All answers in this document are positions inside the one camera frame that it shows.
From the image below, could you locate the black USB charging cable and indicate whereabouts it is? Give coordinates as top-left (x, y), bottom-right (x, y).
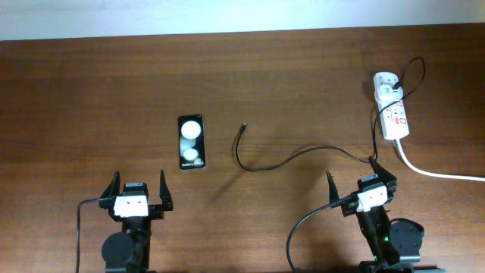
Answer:
top-left (234, 56), bottom-right (427, 173)

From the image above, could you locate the white USB charger plug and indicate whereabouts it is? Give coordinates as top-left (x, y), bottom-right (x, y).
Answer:
top-left (374, 82), bottom-right (403, 104)

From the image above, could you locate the white power strip cord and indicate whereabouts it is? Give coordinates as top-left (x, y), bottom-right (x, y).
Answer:
top-left (393, 139), bottom-right (485, 183)

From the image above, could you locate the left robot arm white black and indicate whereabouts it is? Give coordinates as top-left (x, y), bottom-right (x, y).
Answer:
top-left (99, 171), bottom-right (174, 273)

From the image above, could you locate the black Samsung Galaxy smartphone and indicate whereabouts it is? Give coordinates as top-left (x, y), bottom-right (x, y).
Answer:
top-left (178, 115), bottom-right (206, 171)

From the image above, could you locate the white power strip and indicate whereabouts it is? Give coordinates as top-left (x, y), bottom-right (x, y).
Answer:
top-left (373, 72), bottom-right (409, 140)

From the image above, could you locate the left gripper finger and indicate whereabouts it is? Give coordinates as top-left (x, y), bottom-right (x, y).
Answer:
top-left (159, 170), bottom-right (173, 206)
top-left (100, 171), bottom-right (120, 199)

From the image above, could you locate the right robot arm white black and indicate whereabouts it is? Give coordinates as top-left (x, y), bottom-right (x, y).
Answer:
top-left (327, 158), bottom-right (424, 273)

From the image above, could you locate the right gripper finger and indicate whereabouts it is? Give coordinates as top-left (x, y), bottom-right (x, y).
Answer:
top-left (369, 157), bottom-right (396, 186)
top-left (326, 171), bottom-right (340, 204)

